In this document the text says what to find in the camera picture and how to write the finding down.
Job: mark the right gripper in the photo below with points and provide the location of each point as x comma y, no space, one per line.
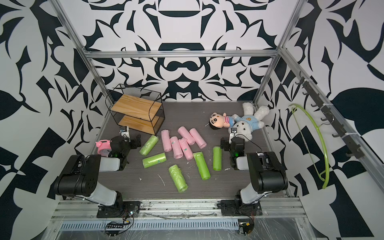
227,147

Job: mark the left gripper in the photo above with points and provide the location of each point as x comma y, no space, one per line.
133,142

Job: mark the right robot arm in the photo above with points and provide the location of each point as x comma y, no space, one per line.
266,172

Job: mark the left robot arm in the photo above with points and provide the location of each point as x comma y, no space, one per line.
80,176

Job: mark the cartoon boy plush doll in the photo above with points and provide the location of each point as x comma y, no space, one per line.
218,121

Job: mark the pink alarm clock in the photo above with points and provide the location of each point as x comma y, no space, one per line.
104,147

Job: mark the white teddy bear plush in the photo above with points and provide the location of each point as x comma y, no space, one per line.
251,121

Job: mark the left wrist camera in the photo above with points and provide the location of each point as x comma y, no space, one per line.
124,131

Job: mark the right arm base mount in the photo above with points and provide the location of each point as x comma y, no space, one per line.
231,208

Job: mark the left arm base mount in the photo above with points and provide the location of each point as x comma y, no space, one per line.
119,210

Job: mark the black wall hook rail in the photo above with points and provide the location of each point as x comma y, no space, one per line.
326,108

